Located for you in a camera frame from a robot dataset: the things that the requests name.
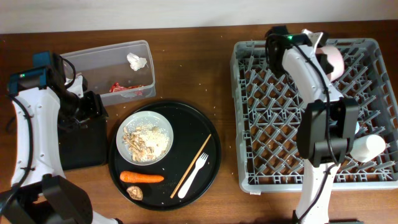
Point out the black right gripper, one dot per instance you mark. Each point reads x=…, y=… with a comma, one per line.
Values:
x=321, y=60

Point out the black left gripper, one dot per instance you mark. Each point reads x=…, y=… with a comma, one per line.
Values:
x=96, y=109

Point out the light blue plastic cup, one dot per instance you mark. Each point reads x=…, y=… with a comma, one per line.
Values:
x=357, y=127

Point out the grey plate with food scraps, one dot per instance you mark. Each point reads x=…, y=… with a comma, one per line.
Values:
x=144, y=138

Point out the cream plastic cup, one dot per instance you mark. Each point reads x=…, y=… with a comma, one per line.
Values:
x=367, y=147

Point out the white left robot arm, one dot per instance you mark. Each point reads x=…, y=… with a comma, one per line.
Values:
x=60, y=125

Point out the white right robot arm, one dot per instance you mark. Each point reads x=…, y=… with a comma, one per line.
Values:
x=328, y=124

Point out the black rectangular waste bin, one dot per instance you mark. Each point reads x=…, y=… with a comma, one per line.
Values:
x=82, y=147

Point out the clear plastic waste bin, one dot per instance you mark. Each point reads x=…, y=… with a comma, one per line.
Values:
x=103, y=66

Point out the grey plastic dishwasher rack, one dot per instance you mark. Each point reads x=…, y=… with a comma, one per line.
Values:
x=268, y=113

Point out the red snack wrapper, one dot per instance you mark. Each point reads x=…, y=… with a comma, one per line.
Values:
x=117, y=87

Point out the crumpled white tissue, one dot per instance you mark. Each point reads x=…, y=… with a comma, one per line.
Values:
x=136, y=62

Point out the orange carrot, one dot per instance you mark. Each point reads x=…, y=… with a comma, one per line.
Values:
x=134, y=177

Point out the round black serving tray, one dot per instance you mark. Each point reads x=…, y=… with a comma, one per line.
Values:
x=191, y=130

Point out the brown mushroom piece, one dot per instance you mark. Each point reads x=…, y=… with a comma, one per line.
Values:
x=135, y=192

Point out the wooden chopstick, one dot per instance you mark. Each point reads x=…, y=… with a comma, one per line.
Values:
x=190, y=166

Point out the white plastic fork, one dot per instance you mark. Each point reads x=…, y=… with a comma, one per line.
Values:
x=200, y=162

